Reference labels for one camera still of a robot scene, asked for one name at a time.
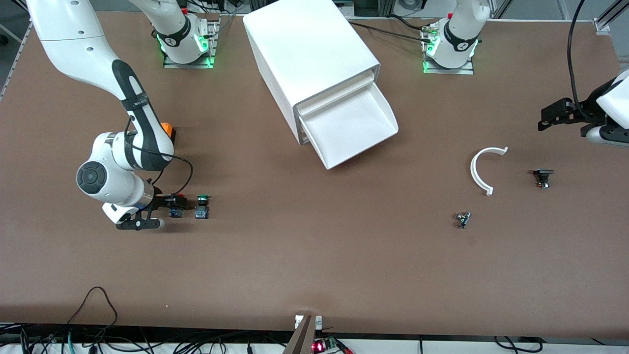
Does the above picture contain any white curved plastic arc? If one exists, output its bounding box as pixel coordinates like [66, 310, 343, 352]
[470, 147, 509, 197]

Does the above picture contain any circuit board with red light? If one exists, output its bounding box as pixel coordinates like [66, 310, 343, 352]
[311, 337, 353, 354]

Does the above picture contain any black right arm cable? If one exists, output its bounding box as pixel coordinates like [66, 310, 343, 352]
[125, 116, 194, 197]

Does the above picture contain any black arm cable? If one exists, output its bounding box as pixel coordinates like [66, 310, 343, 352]
[125, 116, 194, 197]
[568, 0, 588, 118]

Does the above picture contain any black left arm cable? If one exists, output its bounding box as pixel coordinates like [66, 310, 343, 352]
[568, 0, 588, 118]

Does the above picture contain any aluminium frame profile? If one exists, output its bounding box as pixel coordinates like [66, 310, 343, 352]
[593, 0, 629, 34]
[0, 20, 34, 101]

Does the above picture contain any aluminium arm base plate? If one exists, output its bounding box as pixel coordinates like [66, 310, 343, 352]
[163, 14, 219, 69]
[423, 22, 475, 75]

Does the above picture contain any black looped cable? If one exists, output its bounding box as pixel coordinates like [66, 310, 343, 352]
[66, 287, 119, 327]

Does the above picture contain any black base power cable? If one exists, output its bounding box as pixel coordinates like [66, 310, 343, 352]
[346, 20, 435, 44]

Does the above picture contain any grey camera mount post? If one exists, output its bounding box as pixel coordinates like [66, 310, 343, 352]
[283, 315, 315, 354]

